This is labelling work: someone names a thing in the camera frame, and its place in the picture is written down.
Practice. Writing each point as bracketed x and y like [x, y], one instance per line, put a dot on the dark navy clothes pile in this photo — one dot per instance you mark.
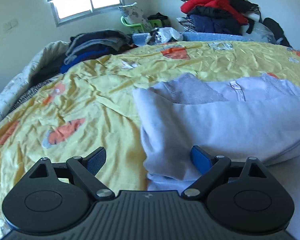
[213, 20]

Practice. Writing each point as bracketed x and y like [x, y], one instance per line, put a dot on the folded dark clothes stack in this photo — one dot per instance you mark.
[93, 45]

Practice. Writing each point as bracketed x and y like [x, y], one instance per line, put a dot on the black backpack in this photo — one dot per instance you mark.
[278, 32]

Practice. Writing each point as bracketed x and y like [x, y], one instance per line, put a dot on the floral white cushion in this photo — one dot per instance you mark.
[134, 15]

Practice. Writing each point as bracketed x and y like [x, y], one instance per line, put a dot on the light blue knitted blanket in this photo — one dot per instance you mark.
[140, 39]

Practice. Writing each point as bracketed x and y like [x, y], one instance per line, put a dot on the red puffer jacket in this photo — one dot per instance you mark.
[215, 4]

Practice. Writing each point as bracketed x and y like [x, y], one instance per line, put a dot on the window with metal frame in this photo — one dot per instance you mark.
[66, 11]

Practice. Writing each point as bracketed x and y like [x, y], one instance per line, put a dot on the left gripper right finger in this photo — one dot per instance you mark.
[240, 196]

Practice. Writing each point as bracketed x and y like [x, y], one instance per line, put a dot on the yellow carrot-print bed cover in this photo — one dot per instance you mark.
[92, 105]

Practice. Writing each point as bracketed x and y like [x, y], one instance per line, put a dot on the green plastic chair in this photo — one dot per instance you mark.
[139, 28]

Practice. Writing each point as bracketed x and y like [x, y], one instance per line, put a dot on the white plastic bag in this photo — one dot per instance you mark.
[165, 35]

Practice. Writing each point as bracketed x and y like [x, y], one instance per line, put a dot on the light lavender long-sleeve top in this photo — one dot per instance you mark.
[250, 116]

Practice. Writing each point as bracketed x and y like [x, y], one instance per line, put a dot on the grey plastic-wrapped bundle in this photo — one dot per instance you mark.
[256, 31]

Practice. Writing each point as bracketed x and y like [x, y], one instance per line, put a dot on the white printed quilt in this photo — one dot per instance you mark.
[21, 82]

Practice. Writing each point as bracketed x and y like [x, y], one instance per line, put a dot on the white wall switch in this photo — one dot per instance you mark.
[10, 25]

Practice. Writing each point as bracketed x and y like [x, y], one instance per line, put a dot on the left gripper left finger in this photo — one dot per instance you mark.
[52, 197]

